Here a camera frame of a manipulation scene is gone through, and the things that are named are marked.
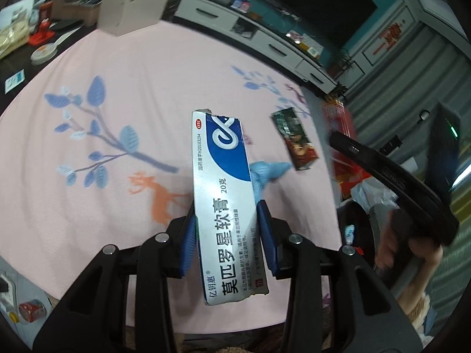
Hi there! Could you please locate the red orange gift bag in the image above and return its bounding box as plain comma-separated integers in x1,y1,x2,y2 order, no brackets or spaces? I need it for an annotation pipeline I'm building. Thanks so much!
323,99,370,199

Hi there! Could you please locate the white tv cabinet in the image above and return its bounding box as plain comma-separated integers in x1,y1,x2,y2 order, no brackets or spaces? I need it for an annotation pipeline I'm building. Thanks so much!
174,0,336,93

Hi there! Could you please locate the pink patterned tablecloth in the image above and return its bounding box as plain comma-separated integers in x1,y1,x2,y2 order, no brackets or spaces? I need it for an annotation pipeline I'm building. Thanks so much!
0,20,344,326

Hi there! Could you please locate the white rectangular box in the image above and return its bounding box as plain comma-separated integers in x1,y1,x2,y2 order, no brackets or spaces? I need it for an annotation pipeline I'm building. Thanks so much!
97,0,168,36

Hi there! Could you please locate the light blue crumpled wrapper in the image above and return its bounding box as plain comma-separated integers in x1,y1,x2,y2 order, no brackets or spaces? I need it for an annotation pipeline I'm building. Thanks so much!
249,161,291,203

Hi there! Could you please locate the person's right hand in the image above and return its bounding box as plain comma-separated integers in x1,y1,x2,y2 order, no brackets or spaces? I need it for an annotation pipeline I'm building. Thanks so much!
374,209,443,299

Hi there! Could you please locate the blue white ointment box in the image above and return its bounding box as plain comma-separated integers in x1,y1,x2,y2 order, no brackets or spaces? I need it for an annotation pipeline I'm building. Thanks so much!
192,111,269,306

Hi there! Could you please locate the grey curtain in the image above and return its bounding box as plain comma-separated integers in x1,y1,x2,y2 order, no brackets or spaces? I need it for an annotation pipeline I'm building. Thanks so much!
346,25,470,164

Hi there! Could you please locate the green snack wrapper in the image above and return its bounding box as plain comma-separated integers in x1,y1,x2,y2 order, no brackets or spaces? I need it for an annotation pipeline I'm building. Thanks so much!
271,108,318,171

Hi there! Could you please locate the white plastic bag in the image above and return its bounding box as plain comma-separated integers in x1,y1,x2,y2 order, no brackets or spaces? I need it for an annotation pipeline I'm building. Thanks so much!
351,177,398,212

